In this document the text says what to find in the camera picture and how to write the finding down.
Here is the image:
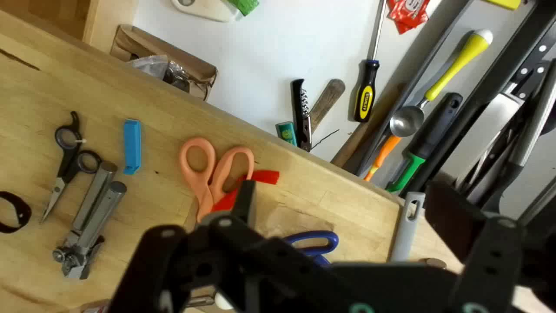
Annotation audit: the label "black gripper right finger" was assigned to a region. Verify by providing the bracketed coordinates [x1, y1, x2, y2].
[423, 179, 527, 313]

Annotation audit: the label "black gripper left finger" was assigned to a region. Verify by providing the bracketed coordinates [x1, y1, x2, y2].
[105, 179, 348, 313]

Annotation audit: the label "peach handled scissors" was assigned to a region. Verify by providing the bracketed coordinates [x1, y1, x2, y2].
[176, 135, 256, 224]

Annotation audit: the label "red ribbon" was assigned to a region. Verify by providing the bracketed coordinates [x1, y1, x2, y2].
[209, 168, 281, 213]

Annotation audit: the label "grey white peeler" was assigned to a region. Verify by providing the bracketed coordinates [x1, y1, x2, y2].
[388, 189, 427, 262]

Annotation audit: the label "brown paper sheet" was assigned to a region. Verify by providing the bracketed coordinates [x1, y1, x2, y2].
[253, 201, 336, 239]

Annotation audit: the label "small green tool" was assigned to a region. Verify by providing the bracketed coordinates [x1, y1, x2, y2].
[274, 119, 298, 147]

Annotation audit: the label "black corkscrew tool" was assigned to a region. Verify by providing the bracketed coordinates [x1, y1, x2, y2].
[289, 76, 314, 152]

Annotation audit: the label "black cutlery tray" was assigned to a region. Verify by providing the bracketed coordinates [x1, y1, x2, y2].
[340, 0, 556, 222]

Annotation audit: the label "yellow black screwdriver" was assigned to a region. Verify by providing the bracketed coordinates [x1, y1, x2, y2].
[352, 0, 387, 123]

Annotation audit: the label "small cardboard box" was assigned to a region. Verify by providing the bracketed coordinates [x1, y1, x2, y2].
[109, 22, 218, 100]

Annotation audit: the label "small yellow tool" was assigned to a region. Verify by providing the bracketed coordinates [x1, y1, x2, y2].
[482, 0, 526, 12]

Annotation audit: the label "green bag pack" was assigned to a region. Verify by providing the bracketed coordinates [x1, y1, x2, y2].
[227, 0, 260, 17]

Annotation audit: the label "red plastic packet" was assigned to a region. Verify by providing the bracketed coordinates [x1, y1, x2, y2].
[385, 0, 432, 34]

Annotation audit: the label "black handled kitchen knife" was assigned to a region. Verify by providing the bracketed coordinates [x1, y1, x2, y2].
[456, 57, 556, 205]

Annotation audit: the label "blue handled scissors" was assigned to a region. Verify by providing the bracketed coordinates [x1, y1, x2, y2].
[282, 229, 340, 267]

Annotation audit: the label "black ring band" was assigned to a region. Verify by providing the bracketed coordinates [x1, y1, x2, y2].
[0, 189, 32, 234]

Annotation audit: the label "green handled black tool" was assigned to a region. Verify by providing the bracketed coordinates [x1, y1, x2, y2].
[383, 92, 465, 194]

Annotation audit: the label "orange handled tool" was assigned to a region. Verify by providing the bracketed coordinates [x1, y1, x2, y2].
[362, 133, 402, 182]

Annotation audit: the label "yellow handled scoop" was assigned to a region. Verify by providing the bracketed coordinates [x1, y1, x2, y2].
[387, 27, 494, 139]

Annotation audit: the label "wooden handled tool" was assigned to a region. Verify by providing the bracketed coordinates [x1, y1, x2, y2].
[305, 76, 347, 132]

